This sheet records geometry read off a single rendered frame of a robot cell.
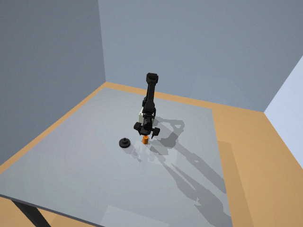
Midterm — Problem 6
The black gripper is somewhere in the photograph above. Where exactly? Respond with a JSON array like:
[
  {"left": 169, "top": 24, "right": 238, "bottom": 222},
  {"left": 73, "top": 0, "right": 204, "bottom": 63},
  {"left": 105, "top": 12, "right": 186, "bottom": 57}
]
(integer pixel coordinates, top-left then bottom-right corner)
[{"left": 134, "top": 122, "right": 160, "bottom": 138}]

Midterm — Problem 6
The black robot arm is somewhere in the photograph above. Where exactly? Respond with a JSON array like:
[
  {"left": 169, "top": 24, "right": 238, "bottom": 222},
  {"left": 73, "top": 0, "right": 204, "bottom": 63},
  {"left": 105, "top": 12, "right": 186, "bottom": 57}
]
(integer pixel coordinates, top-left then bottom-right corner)
[{"left": 140, "top": 73, "right": 159, "bottom": 136}]

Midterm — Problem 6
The dark grey round pedestal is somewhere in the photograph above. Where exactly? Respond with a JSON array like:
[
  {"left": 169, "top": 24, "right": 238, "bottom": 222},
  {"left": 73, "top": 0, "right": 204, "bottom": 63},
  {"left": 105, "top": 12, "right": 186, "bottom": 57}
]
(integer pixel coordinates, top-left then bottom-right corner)
[{"left": 119, "top": 138, "right": 130, "bottom": 148}]

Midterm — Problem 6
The orange knob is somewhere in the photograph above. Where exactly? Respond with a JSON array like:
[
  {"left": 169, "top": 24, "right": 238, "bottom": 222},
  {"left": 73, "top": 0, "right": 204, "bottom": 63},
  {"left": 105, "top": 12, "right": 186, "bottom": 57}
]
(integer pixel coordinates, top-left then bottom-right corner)
[{"left": 143, "top": 136, "right": 149, "bottom": 144}]

